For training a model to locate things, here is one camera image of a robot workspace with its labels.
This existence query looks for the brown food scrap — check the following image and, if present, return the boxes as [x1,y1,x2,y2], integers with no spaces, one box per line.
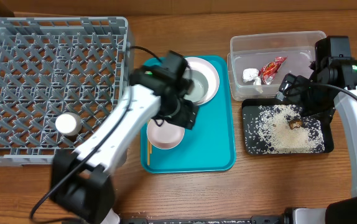
[289,119,303,129]

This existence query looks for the grey bowl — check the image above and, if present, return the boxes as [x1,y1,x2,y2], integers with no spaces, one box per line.
[183,70,209,105]

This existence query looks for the white rice heap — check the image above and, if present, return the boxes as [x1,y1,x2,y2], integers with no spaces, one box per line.
[246,105,325,154]

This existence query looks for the red snack wrapper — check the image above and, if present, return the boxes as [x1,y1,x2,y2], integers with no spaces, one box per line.
[259,57,287,85]

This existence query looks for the white tissue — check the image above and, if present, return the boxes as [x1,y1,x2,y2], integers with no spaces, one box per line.
[243,68,259,82]

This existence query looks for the white cup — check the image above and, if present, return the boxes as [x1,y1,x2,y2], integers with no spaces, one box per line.
[55,113,82,136]

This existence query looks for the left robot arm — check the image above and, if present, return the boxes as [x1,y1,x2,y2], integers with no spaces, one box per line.
[47,51,198,223]

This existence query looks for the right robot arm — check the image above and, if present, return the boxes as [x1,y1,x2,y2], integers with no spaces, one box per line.
[276,35,357,223]

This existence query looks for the grey dishwasher rack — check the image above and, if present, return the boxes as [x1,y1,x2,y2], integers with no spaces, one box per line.
[0,17,134,166]

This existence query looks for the wooden chopstick left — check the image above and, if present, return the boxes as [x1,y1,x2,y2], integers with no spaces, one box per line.
[147,140,150,166]

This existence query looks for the large white plate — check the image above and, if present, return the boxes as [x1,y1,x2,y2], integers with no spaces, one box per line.
[186,57,220,105]

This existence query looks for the black tray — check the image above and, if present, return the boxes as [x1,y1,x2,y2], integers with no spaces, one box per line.
[241,96,335,156]

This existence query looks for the teal plastic tray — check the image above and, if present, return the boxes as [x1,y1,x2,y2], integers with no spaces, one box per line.
[141,55,236,174]

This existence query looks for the clear plastic bin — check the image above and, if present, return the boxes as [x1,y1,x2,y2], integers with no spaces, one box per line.
[227,30,326,101]

